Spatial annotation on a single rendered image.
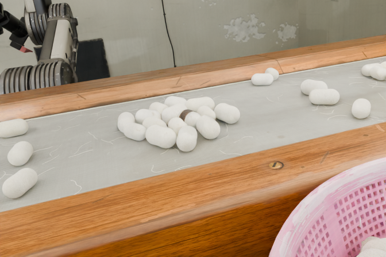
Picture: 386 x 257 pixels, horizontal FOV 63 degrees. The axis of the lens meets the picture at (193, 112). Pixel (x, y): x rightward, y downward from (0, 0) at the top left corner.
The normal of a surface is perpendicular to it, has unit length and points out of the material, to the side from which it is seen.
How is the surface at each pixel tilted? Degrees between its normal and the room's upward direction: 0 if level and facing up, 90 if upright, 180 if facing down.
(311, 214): 75
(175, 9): 90
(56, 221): 0
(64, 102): 45
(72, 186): 0
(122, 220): 0
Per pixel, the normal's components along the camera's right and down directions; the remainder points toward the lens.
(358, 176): 0.40, -0.03
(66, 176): -0.11, -0.94
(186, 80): 0.12, -0.48
